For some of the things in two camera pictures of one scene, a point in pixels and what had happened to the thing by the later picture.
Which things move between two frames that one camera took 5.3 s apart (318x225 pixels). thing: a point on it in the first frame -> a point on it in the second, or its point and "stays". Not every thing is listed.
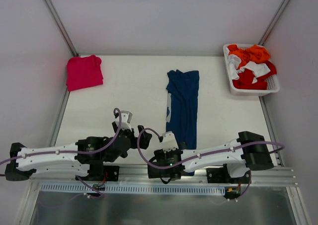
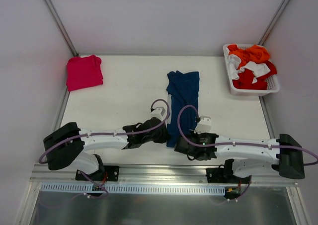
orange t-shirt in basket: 256,53 stays
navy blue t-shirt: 182,100 stays
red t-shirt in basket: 246,77 stays
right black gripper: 182,145 -> 181,147
